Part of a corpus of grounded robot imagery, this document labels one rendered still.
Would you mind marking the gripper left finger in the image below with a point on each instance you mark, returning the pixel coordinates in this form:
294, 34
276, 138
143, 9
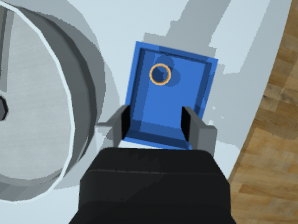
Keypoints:
110, 133

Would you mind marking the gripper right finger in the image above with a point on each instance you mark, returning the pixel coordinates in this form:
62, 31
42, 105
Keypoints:
196, 132

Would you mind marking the blue crate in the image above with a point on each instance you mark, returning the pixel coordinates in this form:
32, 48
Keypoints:
155, 110

